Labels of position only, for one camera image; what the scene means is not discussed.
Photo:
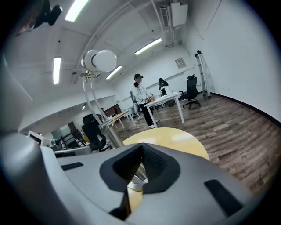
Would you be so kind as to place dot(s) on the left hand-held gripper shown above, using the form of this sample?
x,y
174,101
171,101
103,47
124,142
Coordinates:
x,y
72,151

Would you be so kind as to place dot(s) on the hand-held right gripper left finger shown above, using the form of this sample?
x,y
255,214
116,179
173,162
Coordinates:
x,y
87,175

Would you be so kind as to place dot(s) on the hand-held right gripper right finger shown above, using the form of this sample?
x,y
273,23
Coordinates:
x,y
193,186

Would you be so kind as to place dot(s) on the silver metal stand tool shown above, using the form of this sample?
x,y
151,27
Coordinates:
x,y
105,60

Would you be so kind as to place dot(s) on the black office chair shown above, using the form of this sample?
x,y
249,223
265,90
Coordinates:
x,y
94,131
191,88

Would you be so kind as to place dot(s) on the ceiling strip light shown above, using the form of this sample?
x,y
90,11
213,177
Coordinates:
x,y
57,70
148,46
84,107
114,72
76,9

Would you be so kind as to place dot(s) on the round yellow wooden table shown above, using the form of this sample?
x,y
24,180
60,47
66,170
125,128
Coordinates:
x,y
171,138

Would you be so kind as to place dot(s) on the wooden top table white legs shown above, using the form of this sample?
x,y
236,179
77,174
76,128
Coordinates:
x,y
116,117

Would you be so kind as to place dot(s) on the white square table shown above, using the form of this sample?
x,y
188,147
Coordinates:
x,y
166,98

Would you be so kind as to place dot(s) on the white carton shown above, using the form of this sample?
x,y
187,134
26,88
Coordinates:
x,y
169,90

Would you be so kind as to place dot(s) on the aluminium ladder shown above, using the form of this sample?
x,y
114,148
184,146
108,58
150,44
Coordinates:
x,y
203,72

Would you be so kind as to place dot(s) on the white ceiling air unit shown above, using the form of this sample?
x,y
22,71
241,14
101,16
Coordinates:
x,y
179,13

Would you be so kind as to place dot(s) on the grey wall panel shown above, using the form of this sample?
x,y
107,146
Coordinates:
x,y
180,63

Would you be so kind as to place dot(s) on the black head-worn camera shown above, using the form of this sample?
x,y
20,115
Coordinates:
x,y
50,14

